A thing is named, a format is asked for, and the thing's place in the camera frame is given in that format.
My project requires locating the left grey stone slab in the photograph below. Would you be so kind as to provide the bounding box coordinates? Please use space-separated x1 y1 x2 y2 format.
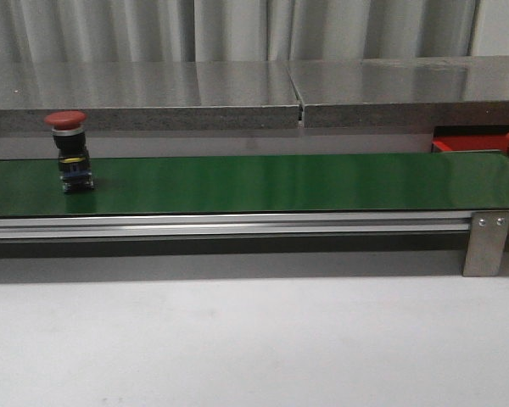
0 62 299 132

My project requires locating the steel conveyor support bracket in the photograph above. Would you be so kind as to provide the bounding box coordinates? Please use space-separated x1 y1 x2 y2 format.
462 211 509 277

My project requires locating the grey stone slab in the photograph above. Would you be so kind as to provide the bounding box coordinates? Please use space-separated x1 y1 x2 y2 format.
288 56 509 129
0 62 299 132

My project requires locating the right grey stone slab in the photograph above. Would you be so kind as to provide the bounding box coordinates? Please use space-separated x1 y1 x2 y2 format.
288 56 509 129

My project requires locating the grey curtain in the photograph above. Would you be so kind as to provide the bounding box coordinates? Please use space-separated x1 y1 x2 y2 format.
0 1 509 63

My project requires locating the aluminium conveyor frame rail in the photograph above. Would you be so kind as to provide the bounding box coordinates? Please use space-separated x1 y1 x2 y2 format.
0 211 473 243

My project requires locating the red tray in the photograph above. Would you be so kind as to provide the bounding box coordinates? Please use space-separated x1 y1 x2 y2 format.
432 125 509 158

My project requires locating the green conveyor belt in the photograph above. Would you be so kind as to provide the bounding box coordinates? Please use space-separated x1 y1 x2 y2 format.
0 153 509 218

